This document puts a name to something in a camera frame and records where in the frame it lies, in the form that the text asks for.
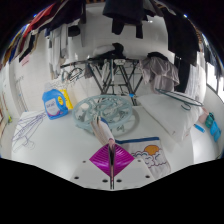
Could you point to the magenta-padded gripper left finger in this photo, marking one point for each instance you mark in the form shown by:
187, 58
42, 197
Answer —
100, 161

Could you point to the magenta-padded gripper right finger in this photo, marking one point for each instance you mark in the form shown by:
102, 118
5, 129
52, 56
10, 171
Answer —
123, 161

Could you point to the cartoon print white towel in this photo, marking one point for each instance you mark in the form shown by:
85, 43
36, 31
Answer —
150, 156

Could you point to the round pale green peg hanger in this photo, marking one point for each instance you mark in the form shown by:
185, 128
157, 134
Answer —
77, 115

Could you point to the white pillow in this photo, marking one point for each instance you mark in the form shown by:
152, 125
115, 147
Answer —
166, 113

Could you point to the yellow detergent bottle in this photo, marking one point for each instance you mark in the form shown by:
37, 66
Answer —
69, 100

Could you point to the blue detergent bottle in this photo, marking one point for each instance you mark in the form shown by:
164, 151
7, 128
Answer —
53, 105

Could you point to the dark green hoop hanger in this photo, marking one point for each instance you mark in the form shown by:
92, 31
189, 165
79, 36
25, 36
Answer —
166, 94

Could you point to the black folding drying rack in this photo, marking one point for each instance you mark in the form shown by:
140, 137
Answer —
106, 76

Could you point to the green plastic hangers bunch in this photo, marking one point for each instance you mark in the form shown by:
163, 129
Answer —
72, 74

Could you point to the pink bucket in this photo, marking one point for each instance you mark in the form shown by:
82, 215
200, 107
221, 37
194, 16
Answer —
203, 116

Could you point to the blue plastic items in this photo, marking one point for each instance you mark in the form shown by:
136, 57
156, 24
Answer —
215, 131

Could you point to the grey garment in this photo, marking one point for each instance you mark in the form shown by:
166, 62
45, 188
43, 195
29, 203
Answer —
160, 71

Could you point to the white folded garment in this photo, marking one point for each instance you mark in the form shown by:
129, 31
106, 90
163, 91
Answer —
103, 50

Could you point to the dark framed window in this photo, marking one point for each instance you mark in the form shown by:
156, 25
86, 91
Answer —
216, 83

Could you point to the dark hanging clothes row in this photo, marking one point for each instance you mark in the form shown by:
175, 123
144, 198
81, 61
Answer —
183, 33

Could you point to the colourful hanging clothes row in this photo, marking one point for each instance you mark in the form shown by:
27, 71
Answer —
43, 16

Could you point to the pink wall sign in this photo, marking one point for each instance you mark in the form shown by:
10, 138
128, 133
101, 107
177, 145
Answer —
25, 60

